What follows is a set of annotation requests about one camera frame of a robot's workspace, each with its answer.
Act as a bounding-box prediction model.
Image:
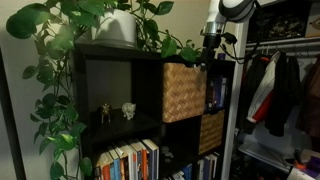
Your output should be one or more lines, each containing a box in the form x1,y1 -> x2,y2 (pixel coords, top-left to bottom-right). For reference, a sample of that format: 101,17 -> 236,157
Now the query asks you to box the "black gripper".
199,34 -> 222,70

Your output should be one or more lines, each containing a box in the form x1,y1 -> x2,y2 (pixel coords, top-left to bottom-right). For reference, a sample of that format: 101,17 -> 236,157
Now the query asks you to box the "brown woven storage basket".
198,109 -> 226,156
162,62 -> 208,124

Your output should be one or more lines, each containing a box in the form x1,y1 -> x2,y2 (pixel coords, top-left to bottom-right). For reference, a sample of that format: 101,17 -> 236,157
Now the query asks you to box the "blue Circuits book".
214,75 -> 224,109

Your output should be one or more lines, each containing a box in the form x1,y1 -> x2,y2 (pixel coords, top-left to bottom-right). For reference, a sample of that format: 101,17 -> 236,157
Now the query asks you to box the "dark hanging garment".
239,53 -> 268,135

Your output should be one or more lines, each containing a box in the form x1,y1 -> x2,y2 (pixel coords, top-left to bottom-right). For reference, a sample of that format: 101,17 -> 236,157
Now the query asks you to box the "white red hanging jacket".
245,51 -> 283,125

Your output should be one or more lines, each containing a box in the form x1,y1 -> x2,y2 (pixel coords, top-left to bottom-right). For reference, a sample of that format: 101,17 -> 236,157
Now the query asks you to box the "dark patterned bag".
249,2 -> 308,43

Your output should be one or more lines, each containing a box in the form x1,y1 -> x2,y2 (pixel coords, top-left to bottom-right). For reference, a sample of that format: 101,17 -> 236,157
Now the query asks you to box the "black hanging jacket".
264,51 -> 303,138

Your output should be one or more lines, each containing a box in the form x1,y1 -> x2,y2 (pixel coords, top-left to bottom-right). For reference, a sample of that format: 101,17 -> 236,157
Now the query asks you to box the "closet rod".
246,41 -> 320,52

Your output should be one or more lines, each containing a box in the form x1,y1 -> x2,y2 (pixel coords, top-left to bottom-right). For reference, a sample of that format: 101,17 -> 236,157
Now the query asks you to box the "white elephant figurine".
121,101 -> 137,121

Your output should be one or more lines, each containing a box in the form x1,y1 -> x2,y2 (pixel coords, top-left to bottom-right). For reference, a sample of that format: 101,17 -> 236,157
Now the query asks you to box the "white plant pot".
91,8 -> 138,50

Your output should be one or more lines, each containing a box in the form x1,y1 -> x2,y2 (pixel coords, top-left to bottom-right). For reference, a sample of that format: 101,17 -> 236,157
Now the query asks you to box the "white upright book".
209,152 -> 221,180

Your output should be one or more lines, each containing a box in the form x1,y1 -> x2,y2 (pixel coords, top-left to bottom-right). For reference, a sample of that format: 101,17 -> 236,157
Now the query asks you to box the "white low shelf board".
237,143 -> 292,173

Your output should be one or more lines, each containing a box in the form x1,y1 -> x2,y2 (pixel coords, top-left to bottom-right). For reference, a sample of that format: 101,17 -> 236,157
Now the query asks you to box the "brown hanging garment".
295,54 -> 320,142

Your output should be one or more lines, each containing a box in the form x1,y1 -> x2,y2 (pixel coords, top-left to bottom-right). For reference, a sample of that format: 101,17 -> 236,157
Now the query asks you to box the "blue hardcover book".
181,163 -> 193,180

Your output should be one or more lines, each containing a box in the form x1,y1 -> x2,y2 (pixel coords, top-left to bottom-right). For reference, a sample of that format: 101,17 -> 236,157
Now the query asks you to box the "cardboard box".
304,1 -> 320,39

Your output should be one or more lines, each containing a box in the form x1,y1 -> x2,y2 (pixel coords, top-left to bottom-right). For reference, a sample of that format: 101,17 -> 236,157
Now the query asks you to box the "gold animal figurine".
99,103 -> 112,125

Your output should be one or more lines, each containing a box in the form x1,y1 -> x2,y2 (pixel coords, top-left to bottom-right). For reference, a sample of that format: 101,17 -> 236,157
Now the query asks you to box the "grey blue book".
143,139 -> 160,180

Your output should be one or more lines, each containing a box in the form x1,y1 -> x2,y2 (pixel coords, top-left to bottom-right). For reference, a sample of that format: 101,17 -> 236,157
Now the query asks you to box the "black cube bookshelf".
71,41 -> 236,180

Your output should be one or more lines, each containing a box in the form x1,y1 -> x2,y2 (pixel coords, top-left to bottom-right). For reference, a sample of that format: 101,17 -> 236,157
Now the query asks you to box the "white flat book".
166,170 -> 185,180

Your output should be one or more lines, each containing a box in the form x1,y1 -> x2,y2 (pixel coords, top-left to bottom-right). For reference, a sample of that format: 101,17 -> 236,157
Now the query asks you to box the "orange spine book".
139,148 -> 150,180

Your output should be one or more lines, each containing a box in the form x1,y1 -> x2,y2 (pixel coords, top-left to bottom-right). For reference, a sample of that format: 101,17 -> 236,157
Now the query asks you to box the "grey paperback book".
128,141 -> 144,180

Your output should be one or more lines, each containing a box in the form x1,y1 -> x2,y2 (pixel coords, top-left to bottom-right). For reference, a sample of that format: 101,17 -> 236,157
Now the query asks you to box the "white paperback book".
114,143 -> 134,180

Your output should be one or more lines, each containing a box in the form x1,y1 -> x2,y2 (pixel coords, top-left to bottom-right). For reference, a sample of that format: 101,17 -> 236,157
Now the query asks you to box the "small orange item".
293,159 -> 306,170

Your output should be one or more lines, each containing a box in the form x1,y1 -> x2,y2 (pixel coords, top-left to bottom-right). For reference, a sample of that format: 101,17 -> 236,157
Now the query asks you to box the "blue paperback book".
108,148 -> 122,180

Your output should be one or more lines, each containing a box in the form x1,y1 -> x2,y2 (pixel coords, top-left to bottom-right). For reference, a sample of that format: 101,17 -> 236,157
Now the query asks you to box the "white bag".
286,166 -> 320,180

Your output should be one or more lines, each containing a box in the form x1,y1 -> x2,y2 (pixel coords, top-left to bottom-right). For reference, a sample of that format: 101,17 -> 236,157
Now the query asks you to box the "green pothos plant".
5,0 -> 205,180

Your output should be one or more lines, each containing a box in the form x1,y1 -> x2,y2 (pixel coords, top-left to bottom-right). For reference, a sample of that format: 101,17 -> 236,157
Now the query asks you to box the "orange red book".
100,152 -> 112,180

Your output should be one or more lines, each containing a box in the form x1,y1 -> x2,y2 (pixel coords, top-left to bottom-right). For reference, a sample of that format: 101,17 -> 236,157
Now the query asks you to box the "purple item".
306,156 -> 320,175

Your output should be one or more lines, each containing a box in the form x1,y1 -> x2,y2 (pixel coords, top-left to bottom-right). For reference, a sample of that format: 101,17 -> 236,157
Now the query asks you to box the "dark thin book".
94,164 -> 103,180

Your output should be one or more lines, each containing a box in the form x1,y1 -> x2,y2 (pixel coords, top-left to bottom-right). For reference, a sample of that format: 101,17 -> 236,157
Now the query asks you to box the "dark vertical beam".
0,46 -> 27,180

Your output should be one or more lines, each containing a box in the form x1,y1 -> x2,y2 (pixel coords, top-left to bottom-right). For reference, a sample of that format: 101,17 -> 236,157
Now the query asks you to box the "white door frame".
221,23 -> 250,180

